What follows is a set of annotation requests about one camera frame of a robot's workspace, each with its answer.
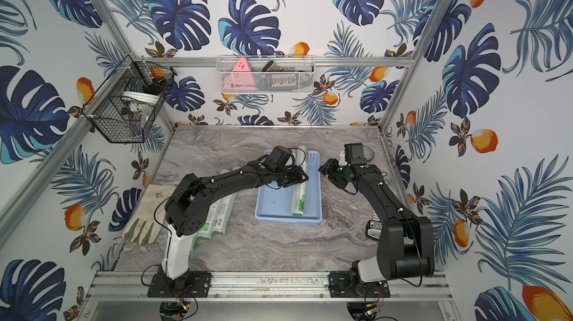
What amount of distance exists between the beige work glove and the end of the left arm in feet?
1.69

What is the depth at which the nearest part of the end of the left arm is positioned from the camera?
731mm

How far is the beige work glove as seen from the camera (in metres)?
0.86

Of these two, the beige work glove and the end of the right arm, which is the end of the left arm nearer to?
the end of the right arm
